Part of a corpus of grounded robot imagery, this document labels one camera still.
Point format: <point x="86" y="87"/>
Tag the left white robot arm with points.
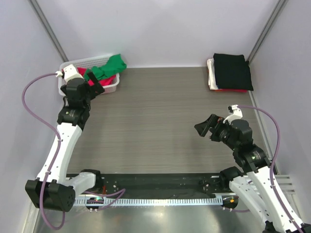
<point x="51" y="190"/>

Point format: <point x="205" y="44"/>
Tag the right aluminium frame post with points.
<point x="276" y="12"/>

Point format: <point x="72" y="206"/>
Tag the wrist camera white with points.
<point x="68" y="73"/>
<point x="235" y="113"/>

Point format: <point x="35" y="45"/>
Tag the black folded t shirt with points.
<point x="232" y="72"/>

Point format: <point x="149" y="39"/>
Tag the white folded t shirt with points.
<point x="211" y="75"/>

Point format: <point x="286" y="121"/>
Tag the red folded t shirt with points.
<point x="229" y="90"/>

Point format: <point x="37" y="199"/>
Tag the left aluminium frame post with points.
<point x="48" y="29"/>

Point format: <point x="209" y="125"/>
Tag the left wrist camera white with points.
<point x="68" y="73"/>

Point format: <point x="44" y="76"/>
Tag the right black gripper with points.
<point x="202" y="127"/>

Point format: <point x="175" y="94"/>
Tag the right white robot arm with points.
<point x="253" y="181"/>

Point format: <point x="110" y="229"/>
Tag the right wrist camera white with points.
<point x="235" y="113"/>

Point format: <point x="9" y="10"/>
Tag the aluminium frame post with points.
<point x="48" y="29"/>
<point x="276" y="12"/>

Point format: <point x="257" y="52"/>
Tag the green t shirt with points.
<point x="114" y="65"/>

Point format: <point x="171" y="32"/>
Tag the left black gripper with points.
<point x="96" y="86"/>

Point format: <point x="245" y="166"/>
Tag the white slotted cable duct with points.
<point x="96" y="201"/>

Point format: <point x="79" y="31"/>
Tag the white plastic basket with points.
<point x="95" y="61"/>

